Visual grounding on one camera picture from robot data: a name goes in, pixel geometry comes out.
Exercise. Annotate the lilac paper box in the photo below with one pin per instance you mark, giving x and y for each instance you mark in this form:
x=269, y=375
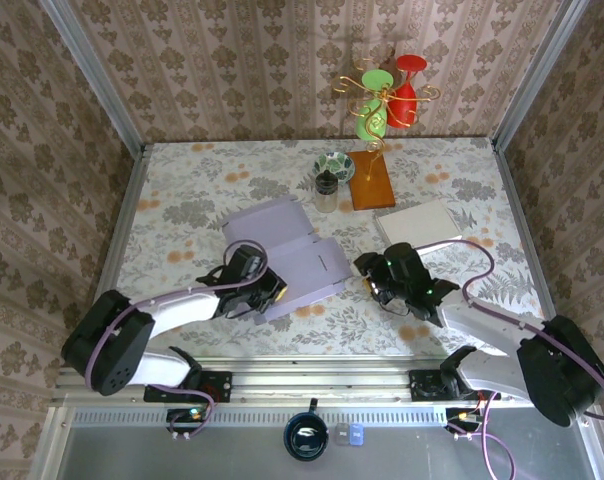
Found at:
x=282, y=235

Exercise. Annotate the white paper box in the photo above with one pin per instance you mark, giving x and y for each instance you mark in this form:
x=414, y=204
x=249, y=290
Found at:
x=417, y=222

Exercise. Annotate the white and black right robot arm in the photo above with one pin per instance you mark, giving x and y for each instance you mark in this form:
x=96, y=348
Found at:
x=492, y=325

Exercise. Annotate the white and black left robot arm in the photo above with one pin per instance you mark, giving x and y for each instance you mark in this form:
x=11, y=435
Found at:
x=177, y=312

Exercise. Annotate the orange wooden board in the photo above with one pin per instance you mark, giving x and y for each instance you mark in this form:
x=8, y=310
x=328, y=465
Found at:
x=377, y=192

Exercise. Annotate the glass jar with black lid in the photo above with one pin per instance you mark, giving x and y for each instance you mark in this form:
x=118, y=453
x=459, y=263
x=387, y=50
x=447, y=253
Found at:
x=326, y=200

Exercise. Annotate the green leaf pattern bowl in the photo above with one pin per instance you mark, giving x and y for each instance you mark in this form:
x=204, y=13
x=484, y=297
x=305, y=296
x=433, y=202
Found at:
x=334, y=162

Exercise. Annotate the small circuit board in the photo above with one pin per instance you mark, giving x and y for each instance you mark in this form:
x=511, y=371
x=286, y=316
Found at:
x=462, y=416
x=189, y=414

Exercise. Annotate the green plastic goblet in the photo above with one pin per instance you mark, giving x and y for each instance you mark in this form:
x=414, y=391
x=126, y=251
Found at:
x=369, y=122

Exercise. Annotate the blue memory card case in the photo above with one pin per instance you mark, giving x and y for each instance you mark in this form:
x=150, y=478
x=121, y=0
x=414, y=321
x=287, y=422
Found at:
x=357, y=434

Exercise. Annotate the dark blue mug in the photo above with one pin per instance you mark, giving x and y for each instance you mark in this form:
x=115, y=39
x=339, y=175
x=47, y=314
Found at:
x=305, y=437

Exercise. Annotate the red plastic goblet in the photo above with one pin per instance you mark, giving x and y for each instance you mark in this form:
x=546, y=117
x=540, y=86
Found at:
x=402, y=107

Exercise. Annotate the grey metal shelf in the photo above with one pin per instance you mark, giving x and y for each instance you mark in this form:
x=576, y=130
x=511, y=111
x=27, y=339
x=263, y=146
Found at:
x=182, y=455

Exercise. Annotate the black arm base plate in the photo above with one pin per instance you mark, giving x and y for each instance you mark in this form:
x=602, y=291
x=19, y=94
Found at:
x=222, y=386
x=422, y=387

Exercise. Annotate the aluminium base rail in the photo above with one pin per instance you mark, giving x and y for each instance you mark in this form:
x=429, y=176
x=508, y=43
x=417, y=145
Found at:
x=322, y=382

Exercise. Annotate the aluminium table side rail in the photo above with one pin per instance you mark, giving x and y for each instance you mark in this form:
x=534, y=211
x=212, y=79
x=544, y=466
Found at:
x=131, y=190
x=513, y=200

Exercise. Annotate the aluminium frame post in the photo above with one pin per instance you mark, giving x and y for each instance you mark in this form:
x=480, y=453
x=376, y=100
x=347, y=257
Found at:
x=537, y=75
x=94, y=75

